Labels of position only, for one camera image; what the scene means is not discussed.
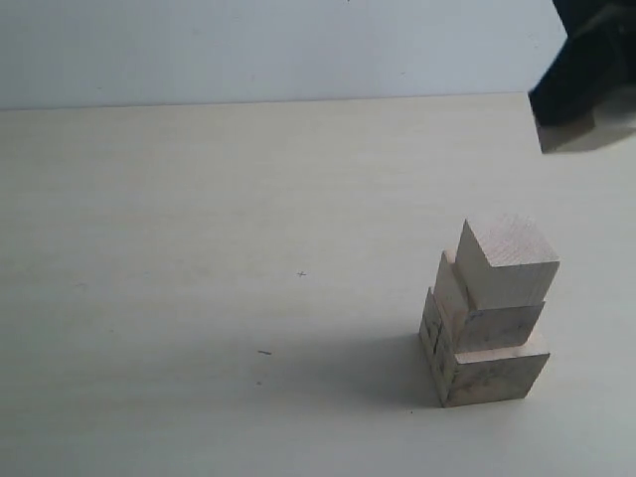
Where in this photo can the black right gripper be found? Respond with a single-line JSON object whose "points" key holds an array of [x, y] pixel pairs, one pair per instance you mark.
{"points": [[597, 57]]}

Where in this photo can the smallest wooden cube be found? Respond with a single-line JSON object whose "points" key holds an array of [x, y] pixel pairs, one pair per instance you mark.
{"points": [[575, 136]]}

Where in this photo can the medium wooden cube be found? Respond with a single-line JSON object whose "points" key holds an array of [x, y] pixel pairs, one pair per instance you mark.
{"points": [[505, 261]]}

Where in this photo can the medium-large wooden cube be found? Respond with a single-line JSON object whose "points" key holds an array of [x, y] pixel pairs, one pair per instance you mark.
{"points": [[472, 329]]}

